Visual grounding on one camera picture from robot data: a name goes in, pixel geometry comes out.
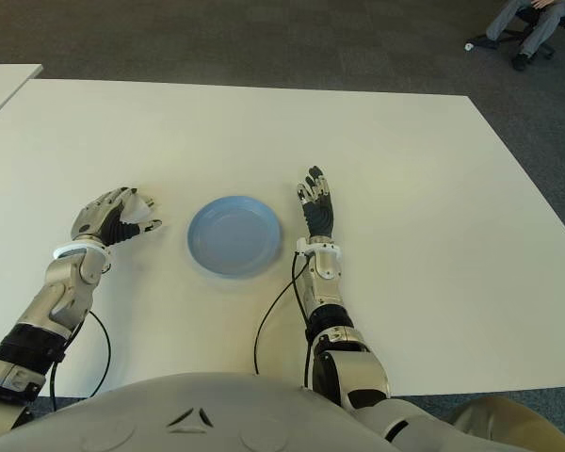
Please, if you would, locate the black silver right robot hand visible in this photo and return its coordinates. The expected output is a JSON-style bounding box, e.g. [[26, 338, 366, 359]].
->
[[295, 165, 336, 239]]

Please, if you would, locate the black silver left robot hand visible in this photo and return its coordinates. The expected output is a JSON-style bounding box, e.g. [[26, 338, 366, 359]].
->
[[69, 186, 164, 247]]

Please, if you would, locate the white square charger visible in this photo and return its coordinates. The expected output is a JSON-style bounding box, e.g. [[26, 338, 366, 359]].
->
[[121, 194, 155, 224]]

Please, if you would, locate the blue round plate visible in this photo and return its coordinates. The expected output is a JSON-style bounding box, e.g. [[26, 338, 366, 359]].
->
[[186, 194, 283, 278]]

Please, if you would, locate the white side table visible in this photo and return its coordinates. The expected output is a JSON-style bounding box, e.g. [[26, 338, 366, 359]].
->
[[0, 64, 44, 129]]

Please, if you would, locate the grey robot torso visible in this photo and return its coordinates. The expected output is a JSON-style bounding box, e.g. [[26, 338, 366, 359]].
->
[[0, 371, 392, 452]]

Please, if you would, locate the seated person in grey trousers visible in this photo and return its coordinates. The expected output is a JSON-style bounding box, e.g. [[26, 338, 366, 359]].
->
[[485, 0, 565, 72]]

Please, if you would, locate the beige robot leg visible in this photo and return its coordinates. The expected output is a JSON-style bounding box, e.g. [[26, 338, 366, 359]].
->
[[440, 394, 565, 452]]

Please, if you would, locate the black office chair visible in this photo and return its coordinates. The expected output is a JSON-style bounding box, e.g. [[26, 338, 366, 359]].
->
[[496, 7, 565, 60]]

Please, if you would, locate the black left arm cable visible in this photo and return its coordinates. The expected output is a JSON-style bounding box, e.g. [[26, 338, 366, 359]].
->
[[49, 308, 112, 412]]

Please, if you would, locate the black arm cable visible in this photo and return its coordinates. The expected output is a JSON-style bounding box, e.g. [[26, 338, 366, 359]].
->
[[253, 251, 312, 390], [49, 308, 112, 412]]

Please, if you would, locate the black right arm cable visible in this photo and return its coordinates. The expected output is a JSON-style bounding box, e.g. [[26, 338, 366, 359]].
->
[[253, 251, 312, 390]]

